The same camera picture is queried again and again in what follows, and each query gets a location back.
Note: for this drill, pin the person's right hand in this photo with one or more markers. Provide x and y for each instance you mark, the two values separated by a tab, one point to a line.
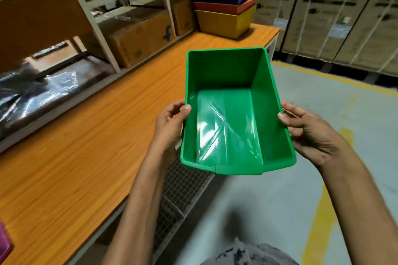
314	137

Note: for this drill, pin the person's left hand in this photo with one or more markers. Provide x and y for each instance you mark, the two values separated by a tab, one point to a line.
166	132

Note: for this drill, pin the person's right thumb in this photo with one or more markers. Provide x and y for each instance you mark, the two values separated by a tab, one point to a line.
287	122

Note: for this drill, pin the person's left thumb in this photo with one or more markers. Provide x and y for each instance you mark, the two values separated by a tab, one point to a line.
183	115

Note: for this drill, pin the green plastic bin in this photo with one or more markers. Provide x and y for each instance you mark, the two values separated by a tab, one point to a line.
236	112

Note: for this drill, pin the person's left forearm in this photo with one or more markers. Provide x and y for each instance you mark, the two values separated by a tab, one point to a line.
136	212

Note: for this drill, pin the person's right forearm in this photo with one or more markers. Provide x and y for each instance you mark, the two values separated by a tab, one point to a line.
360	209

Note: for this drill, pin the brown cardboard box blue logo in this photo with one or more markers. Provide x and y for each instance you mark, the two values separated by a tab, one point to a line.
136	38

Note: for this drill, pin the orange wooden workbench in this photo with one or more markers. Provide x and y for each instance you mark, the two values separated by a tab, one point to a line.
93	137

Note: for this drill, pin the yellow plastic bin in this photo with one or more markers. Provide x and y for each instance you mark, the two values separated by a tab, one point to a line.
222	22

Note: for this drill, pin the small brown cardboard box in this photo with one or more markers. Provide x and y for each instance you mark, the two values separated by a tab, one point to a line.
182	13

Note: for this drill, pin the red plastic bin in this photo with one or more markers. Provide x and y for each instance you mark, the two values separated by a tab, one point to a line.
224	7

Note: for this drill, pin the white metal shelf rack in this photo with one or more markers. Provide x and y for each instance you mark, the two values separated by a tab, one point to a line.
93	19

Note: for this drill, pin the grey patterned clothing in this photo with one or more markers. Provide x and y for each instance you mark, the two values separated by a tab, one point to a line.
248	254

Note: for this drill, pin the clear plastic wrapped package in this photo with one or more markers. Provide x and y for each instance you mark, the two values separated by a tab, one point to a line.
40	94

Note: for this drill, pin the large brown cardboard box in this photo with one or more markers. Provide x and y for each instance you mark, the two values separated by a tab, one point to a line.
37	22

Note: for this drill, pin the pink plastic object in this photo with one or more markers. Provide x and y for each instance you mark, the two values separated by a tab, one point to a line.
4	243

